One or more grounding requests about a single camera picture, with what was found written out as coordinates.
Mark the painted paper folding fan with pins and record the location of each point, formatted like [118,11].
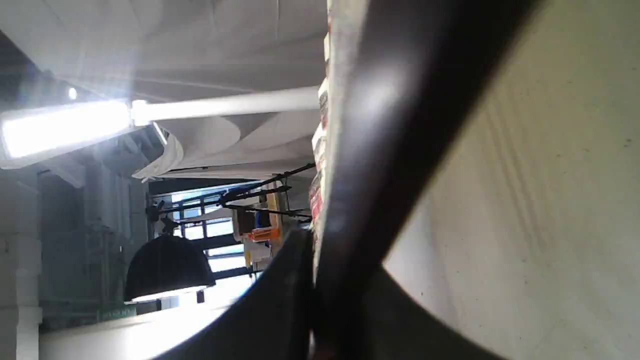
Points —
[421,67]

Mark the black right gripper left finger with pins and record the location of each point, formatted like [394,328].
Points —
[270,321]

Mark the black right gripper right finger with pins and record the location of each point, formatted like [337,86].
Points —
[392,326]

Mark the white desk lamp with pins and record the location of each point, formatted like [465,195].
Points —
[30,136]

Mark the black overhead frame rods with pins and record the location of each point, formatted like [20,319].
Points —
[233,200]

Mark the black pendant ceiling lamp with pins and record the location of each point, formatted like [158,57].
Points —
[166,266]

